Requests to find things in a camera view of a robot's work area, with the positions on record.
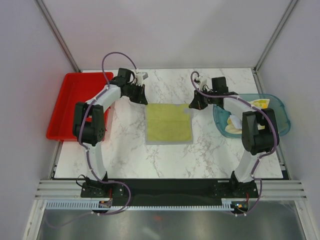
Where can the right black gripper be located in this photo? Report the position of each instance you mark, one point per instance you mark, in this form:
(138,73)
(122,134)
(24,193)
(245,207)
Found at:
(197,103)

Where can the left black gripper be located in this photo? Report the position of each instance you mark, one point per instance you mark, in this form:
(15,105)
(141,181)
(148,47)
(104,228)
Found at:
(140,98)

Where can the grey frog towel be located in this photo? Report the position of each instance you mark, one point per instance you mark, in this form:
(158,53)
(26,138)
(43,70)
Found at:
(168,124)

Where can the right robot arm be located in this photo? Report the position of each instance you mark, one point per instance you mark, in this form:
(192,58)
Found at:
(259,131)

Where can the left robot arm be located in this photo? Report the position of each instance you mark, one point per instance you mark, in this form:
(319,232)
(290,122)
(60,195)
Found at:
(89,117)

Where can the blue transparent plastic tub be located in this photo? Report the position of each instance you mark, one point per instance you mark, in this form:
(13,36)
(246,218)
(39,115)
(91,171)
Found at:
(221,116)

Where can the cream towel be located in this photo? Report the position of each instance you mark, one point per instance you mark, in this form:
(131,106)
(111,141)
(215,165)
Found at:
(234,125)

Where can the yellow patterned towel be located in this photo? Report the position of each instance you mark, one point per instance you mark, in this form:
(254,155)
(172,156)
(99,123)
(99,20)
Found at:
(262,103)

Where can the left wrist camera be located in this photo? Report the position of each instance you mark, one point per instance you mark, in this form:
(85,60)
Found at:
(140,77)

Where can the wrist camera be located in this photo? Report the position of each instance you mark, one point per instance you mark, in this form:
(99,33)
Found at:
(140,77)
(200,81)

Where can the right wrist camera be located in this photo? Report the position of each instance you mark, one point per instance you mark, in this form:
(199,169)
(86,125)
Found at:
(200,81)

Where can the right aluminium frame post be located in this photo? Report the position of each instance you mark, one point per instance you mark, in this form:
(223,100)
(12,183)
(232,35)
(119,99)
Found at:
(275,34)

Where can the aluminium frame post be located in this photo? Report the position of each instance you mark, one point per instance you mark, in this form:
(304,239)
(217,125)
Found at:
(57,34)
(275,34)

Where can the white cable duct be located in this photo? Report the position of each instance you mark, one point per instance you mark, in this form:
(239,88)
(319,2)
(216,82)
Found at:
(99,205)

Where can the aluminium front rail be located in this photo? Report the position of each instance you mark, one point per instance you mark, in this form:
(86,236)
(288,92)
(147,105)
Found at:
(271,190)

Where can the left aluminium frame post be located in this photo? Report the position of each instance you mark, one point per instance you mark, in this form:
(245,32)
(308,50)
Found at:
(57,34)

